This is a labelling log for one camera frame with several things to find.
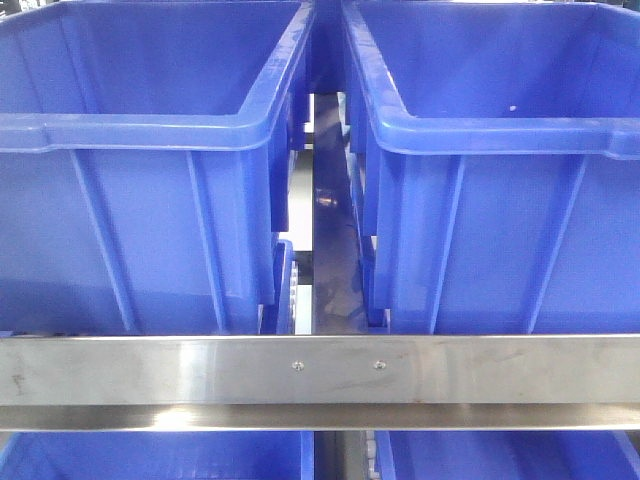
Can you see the blue plastic bin upper middle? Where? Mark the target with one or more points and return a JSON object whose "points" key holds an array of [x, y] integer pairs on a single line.
{"points": [[145, 161]]}

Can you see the blue plastic bin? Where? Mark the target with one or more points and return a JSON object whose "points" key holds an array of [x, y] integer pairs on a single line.
{"points": [[159, 455], [145, 161], [501, 162]]}

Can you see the blue plastic bin upper right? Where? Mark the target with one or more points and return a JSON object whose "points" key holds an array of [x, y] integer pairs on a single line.
{"points": [[501, 162]]}

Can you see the blue lower right bin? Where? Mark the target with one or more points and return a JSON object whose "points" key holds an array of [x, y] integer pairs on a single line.
{"points": [[506, 455]]}

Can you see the blue plastic bin lower left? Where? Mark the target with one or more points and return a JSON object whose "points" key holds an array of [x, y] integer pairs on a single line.
{"points": [[159, 455]]}

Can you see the steel centre divider rail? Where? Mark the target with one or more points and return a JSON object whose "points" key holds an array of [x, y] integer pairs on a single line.
{"points": [[337, 301]]}

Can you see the steel shelf front rail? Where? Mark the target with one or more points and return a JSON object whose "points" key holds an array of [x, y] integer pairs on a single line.
{"points": [[574, 382]]}

